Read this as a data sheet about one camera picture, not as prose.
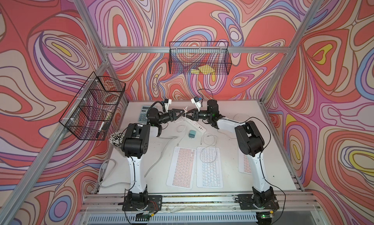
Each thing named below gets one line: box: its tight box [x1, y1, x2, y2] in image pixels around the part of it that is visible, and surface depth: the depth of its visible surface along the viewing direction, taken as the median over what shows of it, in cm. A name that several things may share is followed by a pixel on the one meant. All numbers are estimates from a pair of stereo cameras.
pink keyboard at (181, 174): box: [166, 146, 197, 190], surface depth 86 cm
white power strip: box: [186, 118, 207, 138], surface depth 103 cm
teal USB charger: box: [188, 130, 197, 139], surface depth 101 cm
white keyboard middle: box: [196, 146, 224, 189], surface depth 86 cm
